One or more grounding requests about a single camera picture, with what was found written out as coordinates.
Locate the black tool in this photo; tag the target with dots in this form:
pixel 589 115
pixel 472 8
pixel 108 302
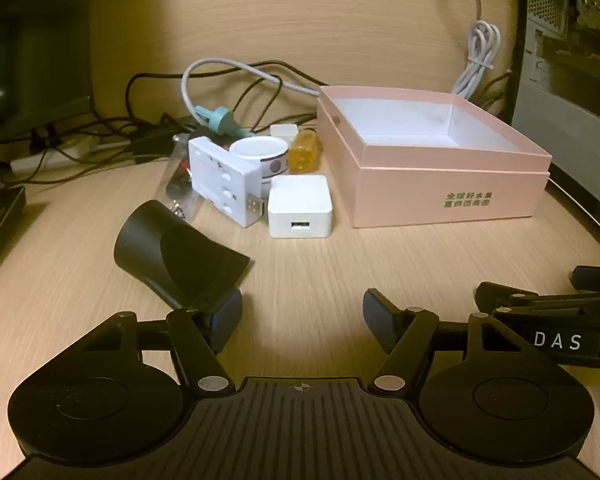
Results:
pixel 177 185

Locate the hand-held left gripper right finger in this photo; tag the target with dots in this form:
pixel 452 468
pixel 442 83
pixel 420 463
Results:
pixel 377 310

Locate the white plastic battery charger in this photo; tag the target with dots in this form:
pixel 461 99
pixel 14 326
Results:
pixel 220 170

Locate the white power strip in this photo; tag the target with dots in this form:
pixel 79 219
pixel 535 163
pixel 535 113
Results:
pixel 65 155

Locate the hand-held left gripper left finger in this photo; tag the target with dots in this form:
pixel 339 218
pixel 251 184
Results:
pixel 227 311

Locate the teal plastic plug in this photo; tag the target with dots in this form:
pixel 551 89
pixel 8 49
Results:
pixel 220 120

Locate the dark monitor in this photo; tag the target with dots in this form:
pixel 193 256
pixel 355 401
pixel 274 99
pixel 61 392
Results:
pixel 30 50

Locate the pink cardboard box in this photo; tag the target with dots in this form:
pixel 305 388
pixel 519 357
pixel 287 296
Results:
pixel 430 185

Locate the white round container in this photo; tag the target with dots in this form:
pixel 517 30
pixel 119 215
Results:
pixel 260 152

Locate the small white cube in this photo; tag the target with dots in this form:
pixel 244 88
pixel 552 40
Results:
pixel 283 132

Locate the black hair dryer nozzle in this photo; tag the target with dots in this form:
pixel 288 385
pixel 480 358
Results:
pixel 165 245

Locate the white computer case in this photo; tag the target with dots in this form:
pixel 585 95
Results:
pixel 570 35

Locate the small yellow bottle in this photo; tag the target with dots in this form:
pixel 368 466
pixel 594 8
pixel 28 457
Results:
pixel 305 155

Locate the black power adapter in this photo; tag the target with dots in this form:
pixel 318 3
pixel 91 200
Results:
pixel 155 137

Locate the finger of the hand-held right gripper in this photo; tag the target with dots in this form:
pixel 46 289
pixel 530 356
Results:
pixel 597 277
pixel 490 292

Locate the white USB charger cube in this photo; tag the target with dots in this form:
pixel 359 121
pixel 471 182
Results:
pixel 300 205

